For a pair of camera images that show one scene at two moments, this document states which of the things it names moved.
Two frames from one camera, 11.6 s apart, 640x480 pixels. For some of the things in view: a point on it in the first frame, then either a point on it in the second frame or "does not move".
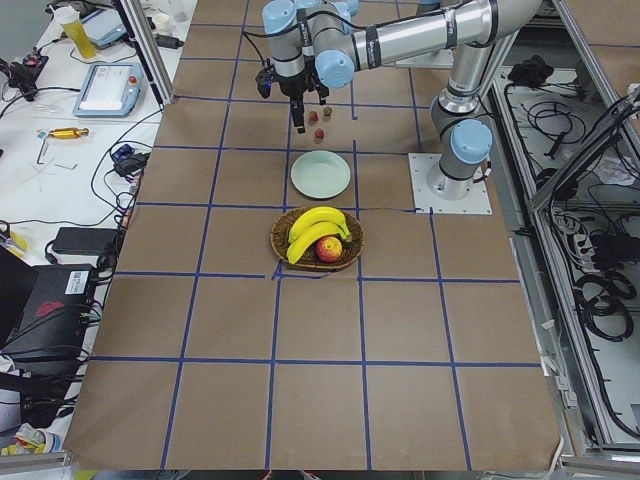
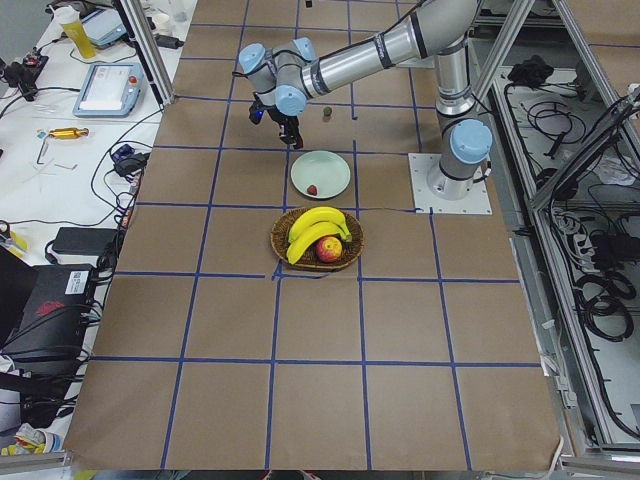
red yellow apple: x=329 y=248 does not move
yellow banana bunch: x=313 y=225 does not move
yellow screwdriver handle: x=68 y=133 does not move
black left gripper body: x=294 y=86 -> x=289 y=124
